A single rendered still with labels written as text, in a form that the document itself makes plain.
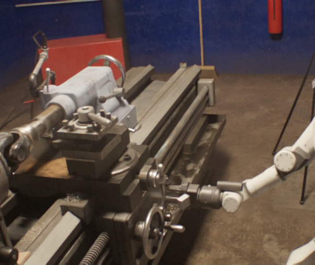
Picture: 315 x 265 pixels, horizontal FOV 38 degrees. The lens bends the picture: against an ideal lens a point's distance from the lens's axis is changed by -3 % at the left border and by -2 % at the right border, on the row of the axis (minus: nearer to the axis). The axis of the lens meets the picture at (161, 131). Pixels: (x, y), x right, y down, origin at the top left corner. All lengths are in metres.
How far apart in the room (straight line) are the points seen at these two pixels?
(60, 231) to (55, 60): 3.31
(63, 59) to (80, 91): 2.78
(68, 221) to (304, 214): 1.83
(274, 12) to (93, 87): 3.64
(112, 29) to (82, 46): 0.35
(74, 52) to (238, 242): 2.71
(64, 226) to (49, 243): 0.10
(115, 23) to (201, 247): 2.66
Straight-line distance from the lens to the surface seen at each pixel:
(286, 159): 1.67
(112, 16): 4.75
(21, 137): 1.71
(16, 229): 1.95
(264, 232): 2.97
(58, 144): 1.71
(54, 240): 1.63
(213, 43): 5.89
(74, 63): 4.79
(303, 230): 3.00
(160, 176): 1.81
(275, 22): 5.53
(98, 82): 2.18
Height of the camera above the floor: 1.76
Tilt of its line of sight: 24 degrees down
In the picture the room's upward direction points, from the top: 6 degrees counter-clockwise
